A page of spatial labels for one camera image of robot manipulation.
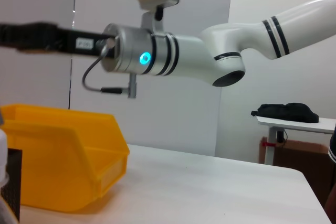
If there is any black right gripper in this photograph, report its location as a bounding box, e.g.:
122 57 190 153
0 22 117 59

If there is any black mesh pen holder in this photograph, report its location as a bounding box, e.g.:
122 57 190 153
0 147 24 222

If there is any yellow plastic storage bin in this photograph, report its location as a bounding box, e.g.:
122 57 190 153
0 103 131 214

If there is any black bag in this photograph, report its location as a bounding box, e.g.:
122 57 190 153
250 102 320 124

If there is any white background table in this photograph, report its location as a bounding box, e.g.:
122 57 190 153
255 115 336 166

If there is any brown cardboard box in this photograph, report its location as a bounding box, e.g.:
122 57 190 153
259 135 332 172

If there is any operator torso dark shirt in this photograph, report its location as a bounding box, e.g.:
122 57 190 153
324 126 336 210

